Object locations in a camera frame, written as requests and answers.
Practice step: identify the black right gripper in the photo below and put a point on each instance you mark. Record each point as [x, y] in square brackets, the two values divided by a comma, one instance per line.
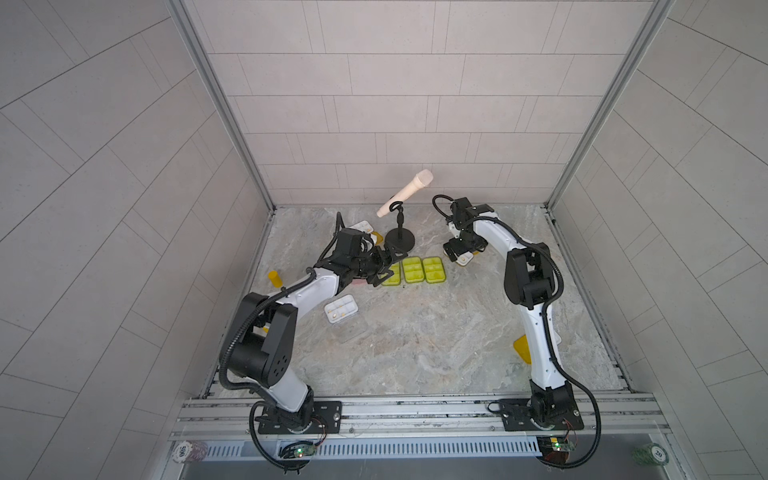
[459, 250]

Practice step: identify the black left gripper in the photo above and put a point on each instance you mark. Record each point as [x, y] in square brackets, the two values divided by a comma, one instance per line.
[381, 266]

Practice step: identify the green pillbox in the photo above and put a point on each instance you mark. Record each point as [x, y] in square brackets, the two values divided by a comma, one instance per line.
[392, 277]
[413, 270]
[434, 271]

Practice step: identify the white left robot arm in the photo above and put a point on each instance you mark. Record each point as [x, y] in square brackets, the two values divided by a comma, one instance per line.
[257, 350]

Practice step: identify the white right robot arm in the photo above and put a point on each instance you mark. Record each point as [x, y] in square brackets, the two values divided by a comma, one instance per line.
[532, 282]

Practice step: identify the black microphone stand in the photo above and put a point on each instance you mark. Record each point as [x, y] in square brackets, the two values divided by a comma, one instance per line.
[399, 238]

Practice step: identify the beige microphone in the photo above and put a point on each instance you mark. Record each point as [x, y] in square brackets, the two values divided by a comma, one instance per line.
[420, 181]

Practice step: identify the clear pillbox white tray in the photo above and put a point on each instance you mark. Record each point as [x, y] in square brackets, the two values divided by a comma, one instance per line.
[347, 323]

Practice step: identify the yellow pillbox left edge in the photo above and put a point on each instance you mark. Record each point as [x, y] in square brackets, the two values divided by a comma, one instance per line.
[275, 279]

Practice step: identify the left green circuit board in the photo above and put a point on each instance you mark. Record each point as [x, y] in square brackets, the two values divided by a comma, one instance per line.
[298, 450]

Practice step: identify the green circuit board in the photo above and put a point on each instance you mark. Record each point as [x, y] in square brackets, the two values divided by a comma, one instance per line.
[298, 450]
[555, 450]

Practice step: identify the right green circuit board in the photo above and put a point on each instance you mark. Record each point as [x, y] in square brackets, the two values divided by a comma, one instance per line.
[555, 450]

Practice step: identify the left round marker disc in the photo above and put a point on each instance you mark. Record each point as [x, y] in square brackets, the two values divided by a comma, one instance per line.
[189, 452]

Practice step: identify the round marker disc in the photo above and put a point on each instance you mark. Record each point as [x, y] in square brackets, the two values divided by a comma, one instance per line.
[189, 452]
[651, 454]

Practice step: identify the right round marker disc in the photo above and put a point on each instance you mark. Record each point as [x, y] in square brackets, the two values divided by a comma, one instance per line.
[651, 454]

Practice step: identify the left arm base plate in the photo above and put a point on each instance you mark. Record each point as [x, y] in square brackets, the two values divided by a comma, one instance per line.
[313, 418]

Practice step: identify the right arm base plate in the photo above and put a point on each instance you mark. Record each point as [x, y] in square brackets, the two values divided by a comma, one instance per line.
[538, 414]

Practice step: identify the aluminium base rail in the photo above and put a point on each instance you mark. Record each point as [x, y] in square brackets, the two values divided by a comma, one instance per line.
[495, 415]

